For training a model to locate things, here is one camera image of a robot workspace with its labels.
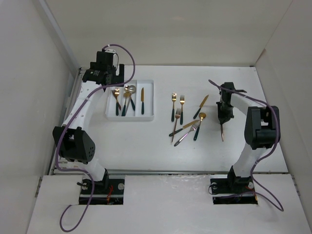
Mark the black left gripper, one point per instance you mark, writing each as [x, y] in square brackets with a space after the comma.
[118, 79]

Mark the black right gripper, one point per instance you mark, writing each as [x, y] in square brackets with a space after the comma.
[223, 118]

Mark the gold spoon green handle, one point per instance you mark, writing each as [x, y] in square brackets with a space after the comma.
[125, 102]
[130, 90]
[201, 116]

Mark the copper knife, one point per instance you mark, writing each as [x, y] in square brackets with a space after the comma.
[222, 132]

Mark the silver spoon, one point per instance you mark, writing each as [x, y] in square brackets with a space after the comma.
[131, 89]

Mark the gold knife green handle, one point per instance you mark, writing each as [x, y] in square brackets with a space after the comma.
[142, 101]
[184, 127]
[200, 106]

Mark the gold fork green handle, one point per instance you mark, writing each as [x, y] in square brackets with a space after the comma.
[182, 101]
[173, 106]

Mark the copper fork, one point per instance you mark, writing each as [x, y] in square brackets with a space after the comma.
[177, 116]
[116, 97]

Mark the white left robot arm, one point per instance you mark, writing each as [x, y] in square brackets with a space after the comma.
[72, 139]

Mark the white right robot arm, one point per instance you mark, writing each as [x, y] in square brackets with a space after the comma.
[262, 132]

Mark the gold fork in tray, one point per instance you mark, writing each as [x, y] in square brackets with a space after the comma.
[117, 109]

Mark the copper fork in tray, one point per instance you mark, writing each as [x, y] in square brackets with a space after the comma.
[116, 97]

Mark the white cutlery tray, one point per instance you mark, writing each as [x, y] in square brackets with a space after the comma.
[133, 115]

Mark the silver fork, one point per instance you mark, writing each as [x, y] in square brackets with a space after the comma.
[192, 128]

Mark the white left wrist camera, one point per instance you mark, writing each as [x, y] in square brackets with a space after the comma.
[112, 51]

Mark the aluminium rail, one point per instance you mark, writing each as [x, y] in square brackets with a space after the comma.
[70, 93]

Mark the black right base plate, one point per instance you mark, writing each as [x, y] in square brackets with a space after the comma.
[234, 195]

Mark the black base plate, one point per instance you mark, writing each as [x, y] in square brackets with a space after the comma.
[109, 191]
[234, 195]

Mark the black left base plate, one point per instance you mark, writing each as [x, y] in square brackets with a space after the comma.
[109, 191]

